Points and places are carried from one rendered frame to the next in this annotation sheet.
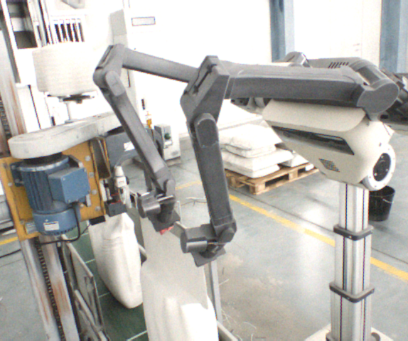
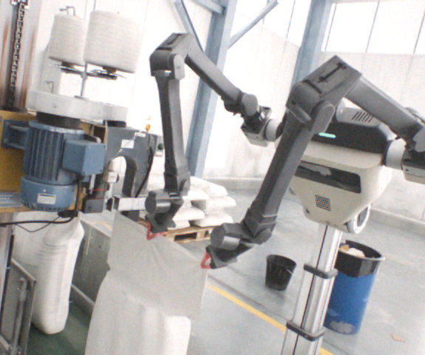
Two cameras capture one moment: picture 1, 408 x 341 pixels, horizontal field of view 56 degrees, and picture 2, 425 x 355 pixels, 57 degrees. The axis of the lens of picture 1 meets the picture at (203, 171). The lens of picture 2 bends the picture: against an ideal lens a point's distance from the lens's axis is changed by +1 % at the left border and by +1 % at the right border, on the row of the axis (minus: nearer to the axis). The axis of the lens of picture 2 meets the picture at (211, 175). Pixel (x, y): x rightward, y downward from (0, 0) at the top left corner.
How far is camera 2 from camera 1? 49 cm
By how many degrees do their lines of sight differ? 21
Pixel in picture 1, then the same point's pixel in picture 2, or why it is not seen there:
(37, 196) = (43, 160)
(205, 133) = (321, 119)
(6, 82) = (29, 31)
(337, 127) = (357, 164)
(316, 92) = (392, 117)
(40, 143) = (73, 102)
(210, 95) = (340, 86)
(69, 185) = (89, 157)
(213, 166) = (295, 158)
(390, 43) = not seen: hidden behind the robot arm
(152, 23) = not seen: hidden behind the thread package
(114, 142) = (114, 134)
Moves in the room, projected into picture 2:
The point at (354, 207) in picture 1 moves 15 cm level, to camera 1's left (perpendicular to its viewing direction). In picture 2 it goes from (329, 248) to (296, 244)
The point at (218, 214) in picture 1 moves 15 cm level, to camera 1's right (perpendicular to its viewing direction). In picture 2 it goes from (268, 211) to (318, 217)
